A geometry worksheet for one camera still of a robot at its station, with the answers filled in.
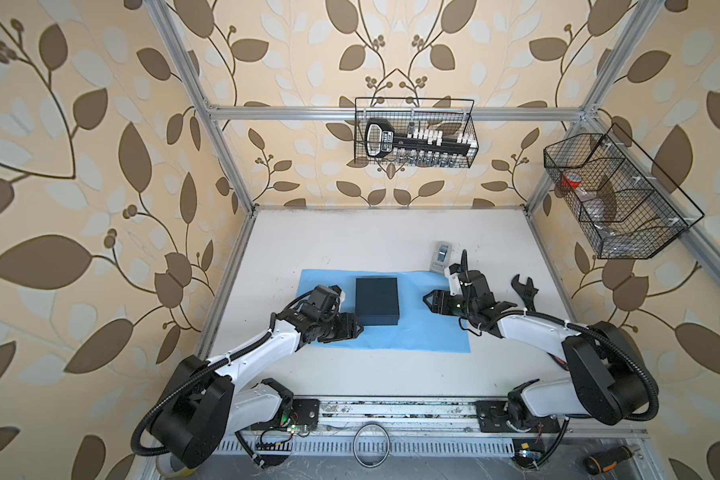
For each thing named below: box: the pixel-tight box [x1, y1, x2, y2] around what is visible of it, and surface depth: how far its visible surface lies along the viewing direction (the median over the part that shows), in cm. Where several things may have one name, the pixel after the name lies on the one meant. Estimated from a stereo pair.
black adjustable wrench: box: [511, 274, 539, 312], surface depth 98 cm
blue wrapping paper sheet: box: [377, 269, 472, 353], surface depth 91 cm
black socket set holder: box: [365, 118, 479, 158], surface depth 84 cm
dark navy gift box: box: [355, 277, 400, 326], surface depth 91 cm
